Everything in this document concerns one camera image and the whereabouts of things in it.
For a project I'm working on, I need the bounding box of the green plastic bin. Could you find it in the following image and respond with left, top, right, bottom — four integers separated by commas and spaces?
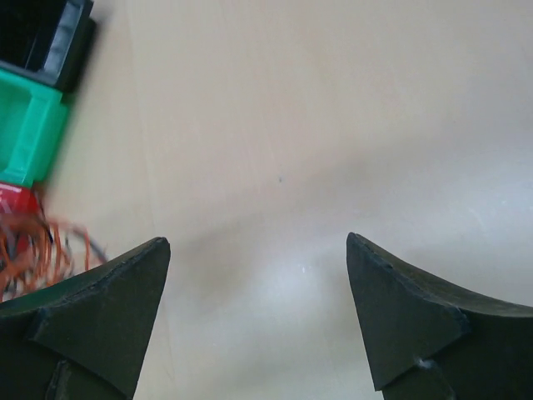
1, 69, 70, 188

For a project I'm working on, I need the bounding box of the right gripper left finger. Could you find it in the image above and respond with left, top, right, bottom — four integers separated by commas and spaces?
1, 237, 171, 399

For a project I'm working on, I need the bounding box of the red plastic bin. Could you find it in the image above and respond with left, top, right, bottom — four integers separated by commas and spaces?
0, 182, 41, 214

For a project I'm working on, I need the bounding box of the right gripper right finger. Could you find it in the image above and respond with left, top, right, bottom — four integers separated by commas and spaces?
346, 233, 532, 399

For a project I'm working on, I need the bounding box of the cable bundle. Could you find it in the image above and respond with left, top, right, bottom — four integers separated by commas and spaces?
0, 187, 113, 303

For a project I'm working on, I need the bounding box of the black plastic bin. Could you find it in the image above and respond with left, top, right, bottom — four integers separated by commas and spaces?
1, 0, 97, 93

